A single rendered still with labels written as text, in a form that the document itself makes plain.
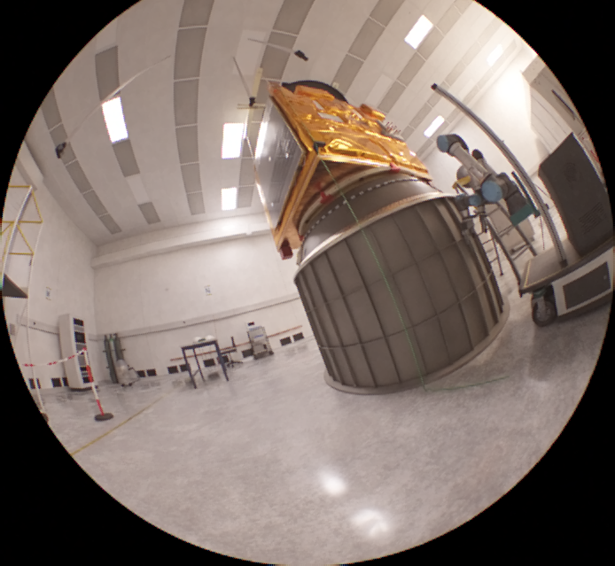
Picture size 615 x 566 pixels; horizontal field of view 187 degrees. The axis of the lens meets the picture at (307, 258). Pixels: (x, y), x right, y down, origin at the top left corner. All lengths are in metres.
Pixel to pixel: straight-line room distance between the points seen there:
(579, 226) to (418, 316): 1.18
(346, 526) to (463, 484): 0.36
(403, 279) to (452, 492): 1.16
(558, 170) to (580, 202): 0.20
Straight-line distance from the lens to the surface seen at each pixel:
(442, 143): 1.31
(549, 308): 1.45
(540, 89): 6.71
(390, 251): 1.28
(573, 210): 1.32
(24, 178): 7.00
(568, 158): 1.34
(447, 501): 0.78
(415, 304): 1.28
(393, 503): 0.81
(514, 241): 5.04
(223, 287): 6.46
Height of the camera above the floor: 0.72
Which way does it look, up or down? 17 degrees up
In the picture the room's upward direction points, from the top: 21 degrees counter-clockwise
